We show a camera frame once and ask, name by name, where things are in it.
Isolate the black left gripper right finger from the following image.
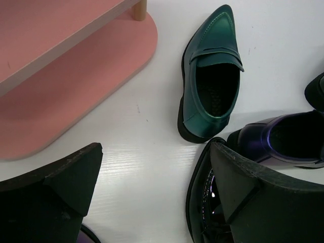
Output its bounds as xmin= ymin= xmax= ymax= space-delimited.
xmin=210 ymin=142 xmax=323 ymax=242

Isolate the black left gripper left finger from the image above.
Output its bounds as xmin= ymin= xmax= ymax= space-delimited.
xmin=1 ymin=143 xmax=103 ymax=242

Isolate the purple loafer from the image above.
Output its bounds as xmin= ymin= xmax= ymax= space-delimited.
xmin=77 ymin=224 xmax=101 ymax=243
xmin=226 ymin=110 xmax=323 ymax=169

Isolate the glossy black loafer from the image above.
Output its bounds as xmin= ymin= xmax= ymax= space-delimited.
xmin=185 ymin=137 xmax=234 ymax=243

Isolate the green loafer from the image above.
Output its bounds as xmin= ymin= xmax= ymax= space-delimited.
xmin=177 ymin=5 xmax=244 ymax=143
xmin=304 ymin=73 xmax=324 ymax=113

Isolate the pink three-tier shoe shelf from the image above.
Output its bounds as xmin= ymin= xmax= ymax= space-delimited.
xmin=1 ymin=1 xmax=157 ymax=160

